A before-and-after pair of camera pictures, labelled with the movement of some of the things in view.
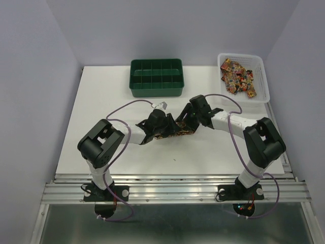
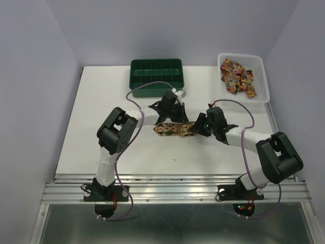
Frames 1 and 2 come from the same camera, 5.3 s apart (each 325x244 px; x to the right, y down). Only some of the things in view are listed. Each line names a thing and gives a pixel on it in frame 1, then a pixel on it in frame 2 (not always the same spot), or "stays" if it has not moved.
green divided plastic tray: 159,78 stays
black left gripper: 172,127 → 182,117
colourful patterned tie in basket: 237,79 stays
